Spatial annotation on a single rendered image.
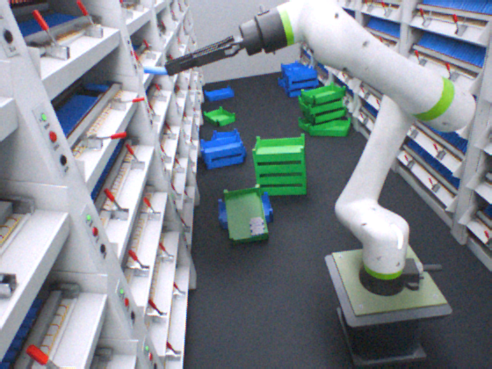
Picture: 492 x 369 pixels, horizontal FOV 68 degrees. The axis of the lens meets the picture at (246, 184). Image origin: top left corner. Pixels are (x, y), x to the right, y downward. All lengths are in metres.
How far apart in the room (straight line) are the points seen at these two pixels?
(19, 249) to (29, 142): 0.16
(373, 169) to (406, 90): 0.36
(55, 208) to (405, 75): 0.77
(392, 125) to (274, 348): 0.91
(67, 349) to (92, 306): 0.09
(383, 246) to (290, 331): 0.58
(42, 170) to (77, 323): 0.28
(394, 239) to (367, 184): 0.21
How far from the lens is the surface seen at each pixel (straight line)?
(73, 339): 0.74
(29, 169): 0.66
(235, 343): 1.55
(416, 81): 0.96
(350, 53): 0.82
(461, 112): 1.08
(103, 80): 1.32
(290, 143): 2.32
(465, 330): 1.65
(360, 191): 1.25
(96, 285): 0.78
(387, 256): 1.19
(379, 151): 1.22
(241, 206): 2.05
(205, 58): 0.90
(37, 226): 0.66
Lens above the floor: 1.25
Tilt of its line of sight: 31 degrees down
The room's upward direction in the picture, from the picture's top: 9 degrees counter-clockwise
